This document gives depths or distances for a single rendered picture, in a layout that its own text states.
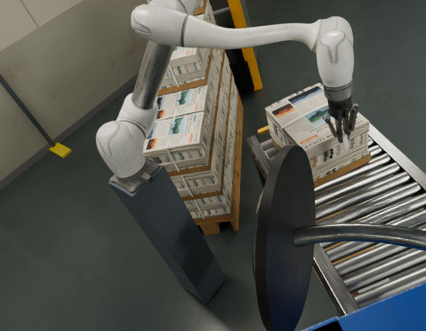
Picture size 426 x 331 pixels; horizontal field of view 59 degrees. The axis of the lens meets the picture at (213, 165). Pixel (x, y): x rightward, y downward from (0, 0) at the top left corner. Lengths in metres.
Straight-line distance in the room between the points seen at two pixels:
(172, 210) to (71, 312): 1.29
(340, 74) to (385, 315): 0.83
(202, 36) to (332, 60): 0.39
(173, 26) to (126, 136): 0.56
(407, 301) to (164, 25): 0.99
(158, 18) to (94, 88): 3.47
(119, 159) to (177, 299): 1.18
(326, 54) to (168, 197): 1.00
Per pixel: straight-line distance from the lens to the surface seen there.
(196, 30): 1.23
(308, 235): 0.35
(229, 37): 1.23
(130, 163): 1.64
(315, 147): 1.52
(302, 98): 1.77
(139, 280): 2.72
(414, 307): 0.55
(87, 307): 2.83
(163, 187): 1.77
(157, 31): 1.25
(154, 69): 1.54
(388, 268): 1.44
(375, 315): 0.54
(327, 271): 1.44
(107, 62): 4.72
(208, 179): 2.27
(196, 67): 2.46
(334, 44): 1.19
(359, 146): 1.66
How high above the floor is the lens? 2.04
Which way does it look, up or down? 40 degrees down
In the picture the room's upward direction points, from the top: 24 degrees counter-clockwise
